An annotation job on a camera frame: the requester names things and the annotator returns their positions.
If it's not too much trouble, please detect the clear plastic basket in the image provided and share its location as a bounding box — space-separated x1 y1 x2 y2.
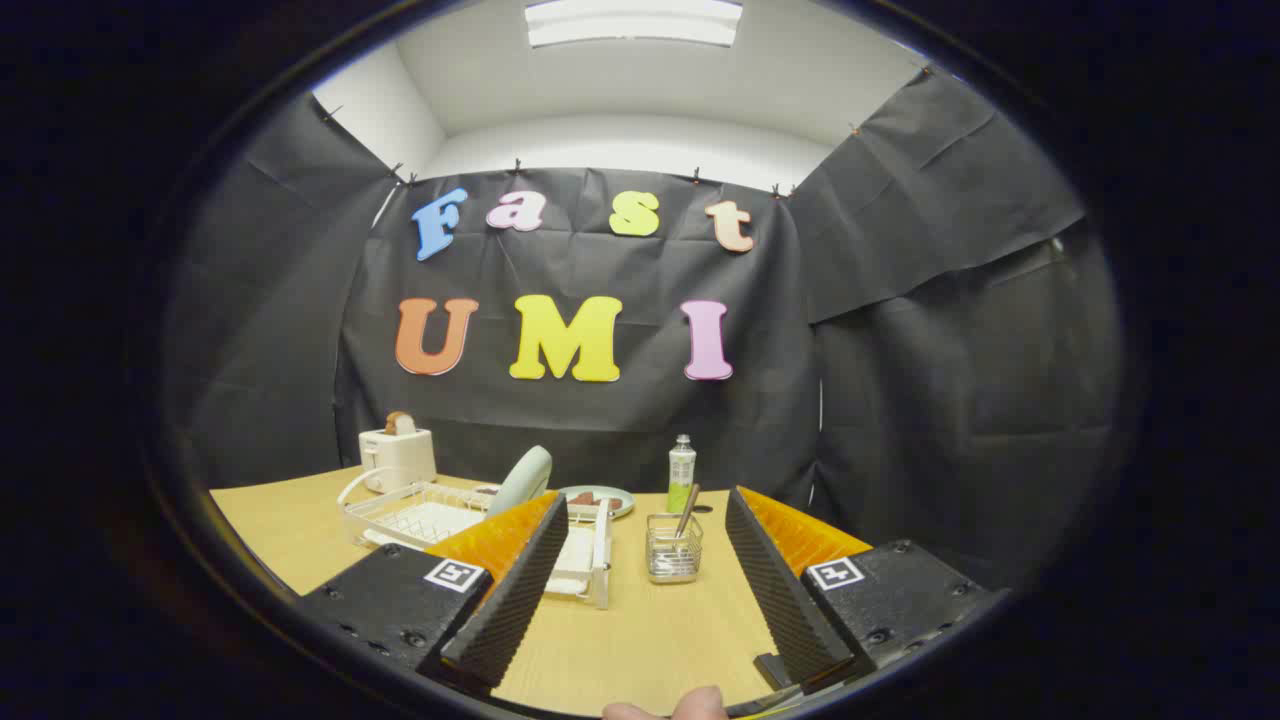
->
645 513 704 585

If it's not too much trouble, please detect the ceiling light panel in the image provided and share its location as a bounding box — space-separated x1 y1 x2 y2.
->
524 0 744 49

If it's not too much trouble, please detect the green drink bottle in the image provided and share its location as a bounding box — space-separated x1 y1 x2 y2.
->
667 434 697 515

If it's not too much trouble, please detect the spoon with brown wooden handle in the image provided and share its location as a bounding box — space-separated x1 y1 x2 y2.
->
672 484 701 561

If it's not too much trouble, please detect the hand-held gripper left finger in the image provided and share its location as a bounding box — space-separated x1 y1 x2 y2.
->
295 490 571 696

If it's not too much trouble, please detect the deep pale green plate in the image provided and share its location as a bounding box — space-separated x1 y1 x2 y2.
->
487 446 554 519

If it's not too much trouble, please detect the flat light green dish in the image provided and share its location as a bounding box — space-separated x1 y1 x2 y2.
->
556 486 636 519

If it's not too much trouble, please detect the white wire dish rack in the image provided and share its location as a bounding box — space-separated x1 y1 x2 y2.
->
337 466 613 611

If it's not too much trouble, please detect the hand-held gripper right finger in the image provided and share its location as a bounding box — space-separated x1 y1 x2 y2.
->
724 486 1009 696

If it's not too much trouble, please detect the white toaster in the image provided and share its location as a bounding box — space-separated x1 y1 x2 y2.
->
359 427 438 494

